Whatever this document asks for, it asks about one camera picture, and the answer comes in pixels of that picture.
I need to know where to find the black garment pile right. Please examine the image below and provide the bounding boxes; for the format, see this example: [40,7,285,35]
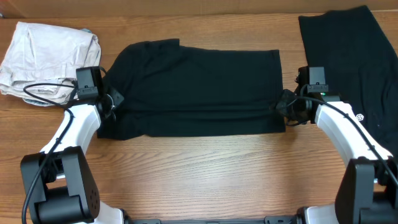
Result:
[298,6,397,156]

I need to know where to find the folded beige clothes stack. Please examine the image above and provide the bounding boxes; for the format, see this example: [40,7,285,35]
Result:
[1,22,101,104]

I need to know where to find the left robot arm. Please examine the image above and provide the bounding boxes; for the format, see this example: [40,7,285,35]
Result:
[21,85,128,223]

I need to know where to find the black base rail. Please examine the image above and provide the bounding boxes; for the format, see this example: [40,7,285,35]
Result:
[124,215,305,224]

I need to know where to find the black t-shirt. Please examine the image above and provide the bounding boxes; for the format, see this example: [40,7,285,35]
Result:
[97,39,285,140]

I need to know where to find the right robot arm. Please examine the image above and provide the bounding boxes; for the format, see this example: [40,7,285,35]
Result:
[271,90,397,223]

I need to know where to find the light blue garment under beige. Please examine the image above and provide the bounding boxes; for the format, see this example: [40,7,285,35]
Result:
[23,98,54,107]

